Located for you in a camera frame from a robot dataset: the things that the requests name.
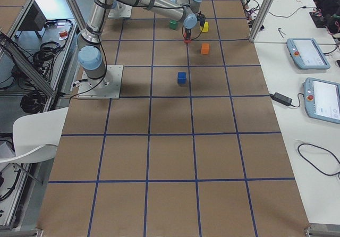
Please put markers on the far teach pendant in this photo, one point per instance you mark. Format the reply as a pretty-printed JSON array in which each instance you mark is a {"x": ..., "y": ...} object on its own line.
[{"x": 306, "y": 54}]

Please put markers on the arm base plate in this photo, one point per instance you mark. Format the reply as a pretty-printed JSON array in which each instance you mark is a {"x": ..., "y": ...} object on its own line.
[
  {"x": 120, "y": 11},
  {"x": 109, "y": 88}
]

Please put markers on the teach pendant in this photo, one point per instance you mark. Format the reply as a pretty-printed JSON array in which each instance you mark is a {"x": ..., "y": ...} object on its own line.
[
  {"x": 321, "y": 99},
  {"x": 306, "y": 54}
]

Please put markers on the blue wooden block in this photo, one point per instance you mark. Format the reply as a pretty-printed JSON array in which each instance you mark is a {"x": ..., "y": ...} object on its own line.
[{"x": 181, "y": 78}]

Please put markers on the black power adapter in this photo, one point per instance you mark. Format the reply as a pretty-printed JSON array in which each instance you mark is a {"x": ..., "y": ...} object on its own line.
[{"x": 281, "y": 99}]

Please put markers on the near teach pendant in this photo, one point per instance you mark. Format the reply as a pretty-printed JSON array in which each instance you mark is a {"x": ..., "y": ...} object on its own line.
[{"x": 321, "y": 99}]

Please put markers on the orange wooden block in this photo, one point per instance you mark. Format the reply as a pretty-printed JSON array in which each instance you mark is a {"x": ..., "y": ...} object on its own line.
[{"x": 205, "y": 48}]

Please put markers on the white chair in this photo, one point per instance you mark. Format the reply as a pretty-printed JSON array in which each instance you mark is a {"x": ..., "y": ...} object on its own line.
[{"x": 36, "y": 137}]

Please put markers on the aluminium frame post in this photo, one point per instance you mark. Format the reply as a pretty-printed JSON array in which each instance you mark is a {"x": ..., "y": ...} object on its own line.
[{"x": 264, "y": 9}]

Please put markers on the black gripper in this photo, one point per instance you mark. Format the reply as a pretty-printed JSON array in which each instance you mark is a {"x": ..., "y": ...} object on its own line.
[{"x": 188, "y": 32}]

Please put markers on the green wooden block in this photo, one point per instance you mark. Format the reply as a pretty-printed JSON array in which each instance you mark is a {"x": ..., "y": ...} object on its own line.
[{"x": 173, "y": 24}]

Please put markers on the yellow wooden block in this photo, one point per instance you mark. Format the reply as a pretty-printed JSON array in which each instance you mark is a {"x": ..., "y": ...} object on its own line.
[{"x": 205, "y": 27}]

